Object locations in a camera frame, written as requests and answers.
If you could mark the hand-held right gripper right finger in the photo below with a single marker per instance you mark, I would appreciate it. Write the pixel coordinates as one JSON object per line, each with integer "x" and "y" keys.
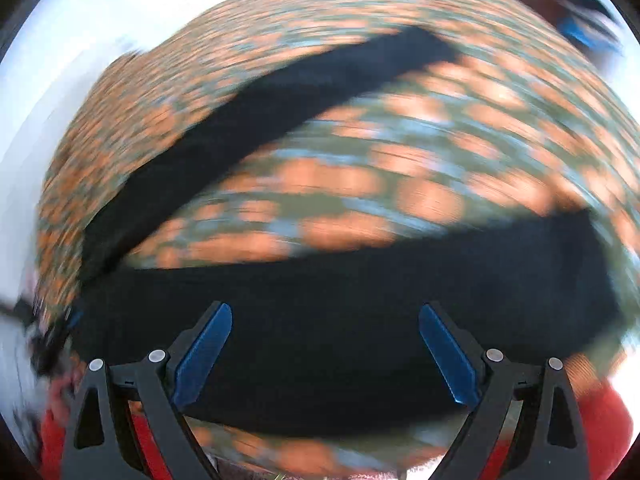
{"x": 447, "y": 355}

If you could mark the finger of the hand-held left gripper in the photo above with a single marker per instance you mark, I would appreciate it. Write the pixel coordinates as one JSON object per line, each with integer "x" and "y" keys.
{"x": 60, "y": 340}

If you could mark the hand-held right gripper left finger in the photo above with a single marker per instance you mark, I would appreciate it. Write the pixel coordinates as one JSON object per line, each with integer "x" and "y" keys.
{"x": 202, "y": 355}

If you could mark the black pants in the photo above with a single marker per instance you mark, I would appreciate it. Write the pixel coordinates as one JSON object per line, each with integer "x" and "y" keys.
{"x": 325, "y": 335}

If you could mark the red cloth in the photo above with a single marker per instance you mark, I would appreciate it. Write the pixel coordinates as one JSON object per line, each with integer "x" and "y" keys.
{"x": 150, "y": 450}

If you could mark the orange floral print blanket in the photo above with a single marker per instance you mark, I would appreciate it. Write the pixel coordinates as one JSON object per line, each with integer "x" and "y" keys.
{"x": 350, "y": 185}

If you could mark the pile of clothes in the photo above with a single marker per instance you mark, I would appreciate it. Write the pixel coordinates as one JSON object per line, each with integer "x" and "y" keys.
{"x": 587, "y": 22}

